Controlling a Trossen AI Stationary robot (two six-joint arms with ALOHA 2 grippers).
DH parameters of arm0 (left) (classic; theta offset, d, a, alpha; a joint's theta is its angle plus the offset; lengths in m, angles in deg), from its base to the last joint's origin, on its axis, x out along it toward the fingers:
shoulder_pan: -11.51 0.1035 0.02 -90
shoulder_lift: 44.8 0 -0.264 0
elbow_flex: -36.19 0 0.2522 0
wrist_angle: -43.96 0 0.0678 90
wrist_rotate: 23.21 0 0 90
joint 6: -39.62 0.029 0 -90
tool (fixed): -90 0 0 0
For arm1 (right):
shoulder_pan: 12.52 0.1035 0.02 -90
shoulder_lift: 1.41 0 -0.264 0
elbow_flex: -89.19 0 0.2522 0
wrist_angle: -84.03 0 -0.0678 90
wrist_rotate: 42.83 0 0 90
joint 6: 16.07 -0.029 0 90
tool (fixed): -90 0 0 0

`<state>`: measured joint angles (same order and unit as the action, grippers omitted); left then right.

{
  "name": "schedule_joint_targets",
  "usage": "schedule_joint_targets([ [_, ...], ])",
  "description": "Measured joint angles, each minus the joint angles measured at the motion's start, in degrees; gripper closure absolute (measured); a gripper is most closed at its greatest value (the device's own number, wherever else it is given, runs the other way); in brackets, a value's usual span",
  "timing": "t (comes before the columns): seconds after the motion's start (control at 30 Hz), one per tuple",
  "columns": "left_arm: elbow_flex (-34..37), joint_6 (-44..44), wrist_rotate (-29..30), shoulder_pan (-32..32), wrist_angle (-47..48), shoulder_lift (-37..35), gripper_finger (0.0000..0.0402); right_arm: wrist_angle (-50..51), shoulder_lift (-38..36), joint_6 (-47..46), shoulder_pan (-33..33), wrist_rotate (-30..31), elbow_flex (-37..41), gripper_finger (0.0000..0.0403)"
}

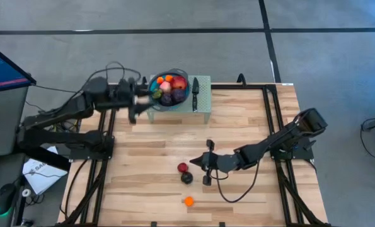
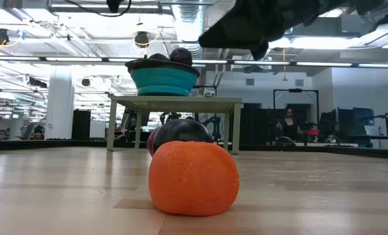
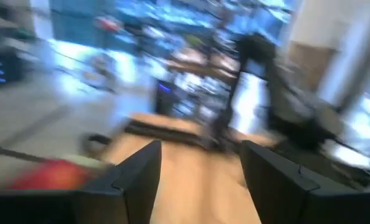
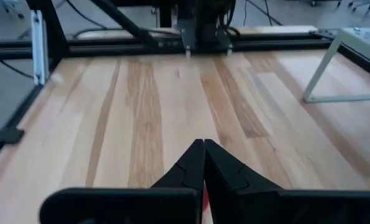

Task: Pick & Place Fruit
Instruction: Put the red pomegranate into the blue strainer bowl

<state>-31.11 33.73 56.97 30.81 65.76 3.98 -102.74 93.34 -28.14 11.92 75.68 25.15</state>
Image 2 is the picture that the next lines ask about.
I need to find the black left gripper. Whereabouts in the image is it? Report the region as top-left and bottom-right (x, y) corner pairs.
(106, 0), (123, 14)

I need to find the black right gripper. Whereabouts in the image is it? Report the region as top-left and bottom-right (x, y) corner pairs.
(198, 0), (312, 61)

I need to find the large orange tangerine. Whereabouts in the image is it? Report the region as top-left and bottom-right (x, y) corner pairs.
(147, 140), (241, 217)

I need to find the person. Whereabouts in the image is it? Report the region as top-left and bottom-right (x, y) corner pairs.
(276, 106), (305, 145)

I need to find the blue collapsible bowl grey rim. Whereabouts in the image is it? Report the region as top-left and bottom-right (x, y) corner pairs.
(125, 57), (201, 97)

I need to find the pale green perforated riser shelf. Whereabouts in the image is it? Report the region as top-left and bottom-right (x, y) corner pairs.
(107, 95), (243, 155)

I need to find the white column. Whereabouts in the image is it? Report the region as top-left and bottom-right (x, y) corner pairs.
(44, 67), (76, 140)

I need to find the shiny black plum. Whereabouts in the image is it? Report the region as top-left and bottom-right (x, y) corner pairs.
(151, 118), (214, 154)

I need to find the black cabinet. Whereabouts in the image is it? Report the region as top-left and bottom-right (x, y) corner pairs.
(71, 109), (92, 140)

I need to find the small dark red plum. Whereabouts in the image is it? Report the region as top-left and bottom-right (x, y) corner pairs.
(146, 128), (159, 157)

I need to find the black gantry frame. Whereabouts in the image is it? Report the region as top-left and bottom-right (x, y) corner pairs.
(273, 87), (320, 144)

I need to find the silver ribbed duct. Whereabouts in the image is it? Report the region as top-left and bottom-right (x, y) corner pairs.
(171, 0), (211, 59)

